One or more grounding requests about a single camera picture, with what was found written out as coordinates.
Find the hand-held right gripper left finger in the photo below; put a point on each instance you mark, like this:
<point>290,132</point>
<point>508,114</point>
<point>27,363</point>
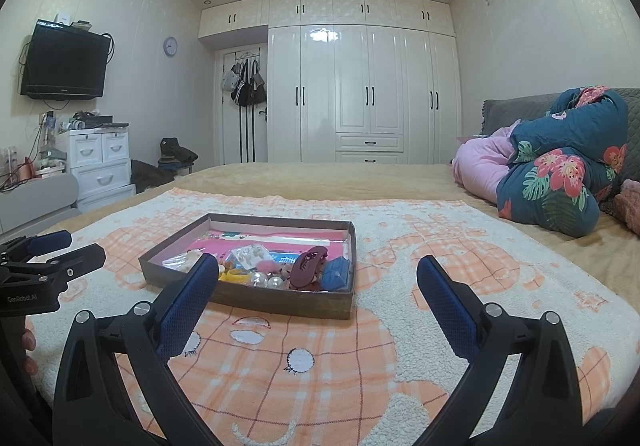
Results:
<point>185,306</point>

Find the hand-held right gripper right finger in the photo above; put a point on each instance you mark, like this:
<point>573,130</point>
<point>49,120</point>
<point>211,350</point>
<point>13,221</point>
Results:
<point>447,306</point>

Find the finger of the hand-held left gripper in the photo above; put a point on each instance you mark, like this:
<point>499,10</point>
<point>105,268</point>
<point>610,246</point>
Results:
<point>47,242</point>
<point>80,261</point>

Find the small clear plastic bag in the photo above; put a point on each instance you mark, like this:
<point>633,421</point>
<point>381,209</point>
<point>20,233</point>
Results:
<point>171,262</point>

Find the cream hair claw clip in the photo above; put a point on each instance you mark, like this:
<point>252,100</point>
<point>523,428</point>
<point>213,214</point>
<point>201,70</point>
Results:
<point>191,260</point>

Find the yellow hair accessory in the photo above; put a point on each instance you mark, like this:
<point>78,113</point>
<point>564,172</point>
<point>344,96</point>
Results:
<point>235,275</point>

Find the clear pearl ball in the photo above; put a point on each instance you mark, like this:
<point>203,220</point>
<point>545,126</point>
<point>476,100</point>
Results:
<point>276,282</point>
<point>260,279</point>

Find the brown cardboard tray box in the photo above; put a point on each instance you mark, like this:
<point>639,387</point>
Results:
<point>280,303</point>

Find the pink fluffy hair accessory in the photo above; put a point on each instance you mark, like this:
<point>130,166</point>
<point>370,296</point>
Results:
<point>272,266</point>

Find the blue box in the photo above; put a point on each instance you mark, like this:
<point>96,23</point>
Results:
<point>335,272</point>

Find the person's left hand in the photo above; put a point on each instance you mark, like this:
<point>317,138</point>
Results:
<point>29,351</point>

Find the orange checked printed blanket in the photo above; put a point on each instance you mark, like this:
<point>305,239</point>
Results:
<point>450,286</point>

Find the pink booklet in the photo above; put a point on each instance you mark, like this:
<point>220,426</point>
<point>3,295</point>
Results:
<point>220,242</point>

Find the clear packet with white card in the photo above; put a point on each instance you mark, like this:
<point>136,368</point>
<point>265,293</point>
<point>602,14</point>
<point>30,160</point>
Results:
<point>247,254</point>

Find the white drawer cabinet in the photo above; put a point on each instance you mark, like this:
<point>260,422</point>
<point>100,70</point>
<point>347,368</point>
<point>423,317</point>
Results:
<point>100,166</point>

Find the blue printed card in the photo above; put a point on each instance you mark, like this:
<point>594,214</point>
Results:
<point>286,257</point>

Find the maroon hair claw clip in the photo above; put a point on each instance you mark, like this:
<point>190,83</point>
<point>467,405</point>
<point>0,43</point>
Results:
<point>307,266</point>

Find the clutter on drawer cabinet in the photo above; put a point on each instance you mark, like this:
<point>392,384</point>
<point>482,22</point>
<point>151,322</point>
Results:
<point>95,120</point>

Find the pile of dark clothes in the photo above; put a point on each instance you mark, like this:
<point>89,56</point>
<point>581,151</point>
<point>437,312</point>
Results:
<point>175,154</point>

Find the pink quilt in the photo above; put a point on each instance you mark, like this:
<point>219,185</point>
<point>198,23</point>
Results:
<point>482,161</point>

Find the tan bedspread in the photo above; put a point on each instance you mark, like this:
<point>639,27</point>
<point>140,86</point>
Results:
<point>350,181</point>

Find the white door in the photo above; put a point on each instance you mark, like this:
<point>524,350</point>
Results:
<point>230,136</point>

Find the floral dark blue quilt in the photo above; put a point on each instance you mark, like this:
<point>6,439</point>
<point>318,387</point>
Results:
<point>560,166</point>

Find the grey headboard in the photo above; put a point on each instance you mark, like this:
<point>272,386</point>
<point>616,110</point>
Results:
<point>500,114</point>

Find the pink plush cloth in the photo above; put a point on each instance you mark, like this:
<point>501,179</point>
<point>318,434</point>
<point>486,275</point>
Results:
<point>629,201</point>

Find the hanging bags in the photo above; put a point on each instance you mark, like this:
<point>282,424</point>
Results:
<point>245,84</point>

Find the white wardrobe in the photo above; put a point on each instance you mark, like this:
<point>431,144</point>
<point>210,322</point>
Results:
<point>350,86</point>

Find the black wall television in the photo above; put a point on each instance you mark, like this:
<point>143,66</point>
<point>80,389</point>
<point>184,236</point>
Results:
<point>65,61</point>

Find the purple wall clock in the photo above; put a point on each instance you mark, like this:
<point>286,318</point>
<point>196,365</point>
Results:
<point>170,46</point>

